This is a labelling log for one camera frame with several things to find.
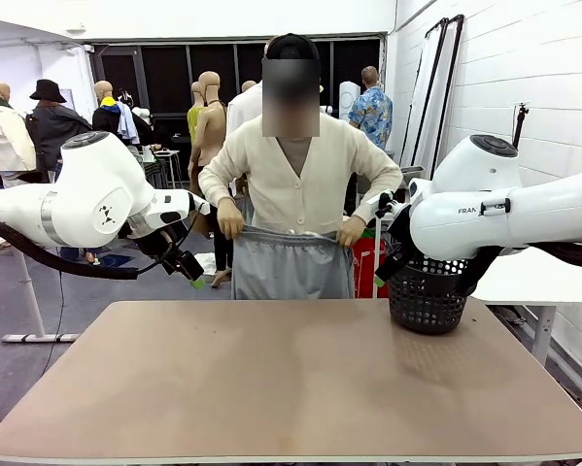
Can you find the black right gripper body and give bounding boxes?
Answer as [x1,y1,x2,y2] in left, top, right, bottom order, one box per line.
[386,206,416,266]

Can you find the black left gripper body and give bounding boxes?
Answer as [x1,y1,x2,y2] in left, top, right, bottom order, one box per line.
[133,223,181,267]

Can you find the mannequin in white shirt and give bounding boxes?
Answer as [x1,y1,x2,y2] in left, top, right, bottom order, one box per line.
[225,38,272,147]

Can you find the person's right hand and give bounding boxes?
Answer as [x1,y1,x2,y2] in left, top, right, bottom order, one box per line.
[217,197,246,241]

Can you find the mannequin with yellow collar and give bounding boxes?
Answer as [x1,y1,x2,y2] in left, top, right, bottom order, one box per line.
[91,80,141,150]

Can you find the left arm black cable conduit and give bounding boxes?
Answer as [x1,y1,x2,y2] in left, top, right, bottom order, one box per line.
[0,215,140,282]

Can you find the person in cream cardigan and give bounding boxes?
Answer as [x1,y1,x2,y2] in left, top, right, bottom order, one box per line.
[197,114,404,239]

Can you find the large white side table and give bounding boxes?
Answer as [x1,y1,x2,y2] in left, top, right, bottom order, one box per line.
[469,245,582,366]

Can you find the person's left forearm cream sleeve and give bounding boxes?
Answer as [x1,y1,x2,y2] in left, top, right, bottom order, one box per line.
[353,162,404,225]

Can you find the mannequin with black hat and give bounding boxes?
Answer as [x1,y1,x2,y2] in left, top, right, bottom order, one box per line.
[25,79,93,184]

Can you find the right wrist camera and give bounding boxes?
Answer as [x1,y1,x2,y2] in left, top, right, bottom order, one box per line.
[375,191,404,219]

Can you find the black cap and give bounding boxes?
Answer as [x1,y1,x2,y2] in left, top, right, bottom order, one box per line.
[265,32,321,62]

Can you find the person's left hand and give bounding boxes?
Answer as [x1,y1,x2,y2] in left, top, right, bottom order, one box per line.
[335,215,368,250]

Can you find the grey training pants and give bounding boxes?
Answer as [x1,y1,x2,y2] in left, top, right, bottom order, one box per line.
[230,223,357,301]

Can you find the person's right forearm cream sleeve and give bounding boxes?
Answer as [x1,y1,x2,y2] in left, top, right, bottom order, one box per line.
[197,162,238,209]

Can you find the person in blue floral shirt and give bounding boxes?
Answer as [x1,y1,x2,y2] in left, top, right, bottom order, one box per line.
[347,65,394,151]

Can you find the bare beige mannequin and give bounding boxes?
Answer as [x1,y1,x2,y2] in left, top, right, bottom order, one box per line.
[188,71,229,195]

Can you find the mannequin in cream jacket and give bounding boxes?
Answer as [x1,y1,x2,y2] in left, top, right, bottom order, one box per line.
[0,81,38,188]

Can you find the light blue hanging shirt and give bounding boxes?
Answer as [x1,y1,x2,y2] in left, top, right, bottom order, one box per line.
[116,100,141,146]

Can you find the black perforated laundry basket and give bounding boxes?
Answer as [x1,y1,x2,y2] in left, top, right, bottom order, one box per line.
[387,251,469,336]

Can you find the red shopping bag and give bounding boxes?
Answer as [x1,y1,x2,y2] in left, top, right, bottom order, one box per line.
[352,231,390,299]

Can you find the mannequin in yellow top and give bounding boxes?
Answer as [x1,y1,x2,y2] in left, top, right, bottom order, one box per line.
[187,81,209,161]

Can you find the white table with footed leg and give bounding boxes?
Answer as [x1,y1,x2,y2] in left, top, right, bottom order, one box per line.
[0,232,82,344]

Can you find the crumpled white cloth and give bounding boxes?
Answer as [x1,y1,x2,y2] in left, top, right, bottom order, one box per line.
[194,251,220,274]

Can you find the black framed white panel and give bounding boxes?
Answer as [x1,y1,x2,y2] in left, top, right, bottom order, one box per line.
[429,14,465,169]
[399,17,450,169]

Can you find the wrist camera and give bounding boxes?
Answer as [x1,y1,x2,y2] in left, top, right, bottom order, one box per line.
[188,192,211,216]
[375,191,404,219]

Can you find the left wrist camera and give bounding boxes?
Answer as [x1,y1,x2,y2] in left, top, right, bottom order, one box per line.
[188,192,211,216]

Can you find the thin black floor cable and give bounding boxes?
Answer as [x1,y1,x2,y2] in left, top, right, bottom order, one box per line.
[40,269,64,378]

